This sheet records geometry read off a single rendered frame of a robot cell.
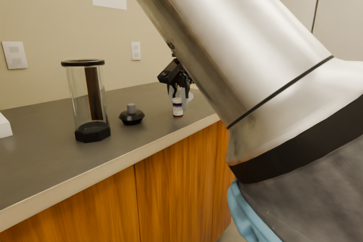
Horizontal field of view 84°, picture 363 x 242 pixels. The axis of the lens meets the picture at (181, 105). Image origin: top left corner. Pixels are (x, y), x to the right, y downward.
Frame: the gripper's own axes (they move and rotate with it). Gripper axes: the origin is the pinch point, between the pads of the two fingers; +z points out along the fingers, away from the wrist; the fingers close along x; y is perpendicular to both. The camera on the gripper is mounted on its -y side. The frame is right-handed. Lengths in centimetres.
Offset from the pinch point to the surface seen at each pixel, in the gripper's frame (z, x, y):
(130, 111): -0.8, 7.3, -16.8
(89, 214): 17.5, -5.1, -40.1
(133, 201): 22.4, -5.7, -27.4
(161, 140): 4.3, -9.0, -18.2
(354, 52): -15, -50, 215
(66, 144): 3.7, 8.8, -37.9
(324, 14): -52, -18, 217
